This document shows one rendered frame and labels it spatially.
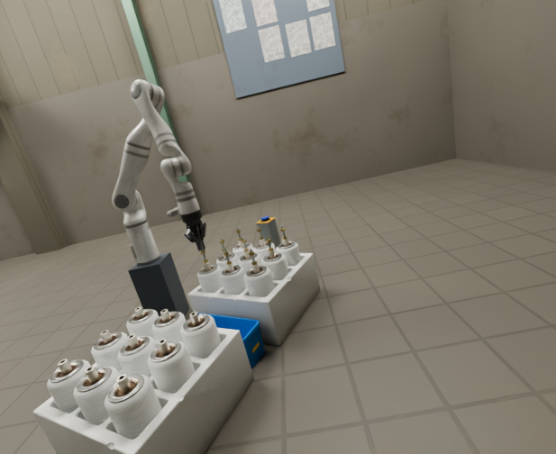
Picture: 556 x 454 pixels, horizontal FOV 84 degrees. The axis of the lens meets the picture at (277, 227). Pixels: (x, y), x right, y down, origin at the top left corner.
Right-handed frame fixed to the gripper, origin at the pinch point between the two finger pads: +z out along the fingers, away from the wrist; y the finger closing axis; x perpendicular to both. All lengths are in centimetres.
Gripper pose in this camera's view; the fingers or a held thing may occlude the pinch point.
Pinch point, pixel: (200, 245)
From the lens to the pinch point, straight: 125.2
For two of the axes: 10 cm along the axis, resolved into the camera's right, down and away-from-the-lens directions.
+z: 2.2, 9.3, 2.8
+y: 2.7, -3.3, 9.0
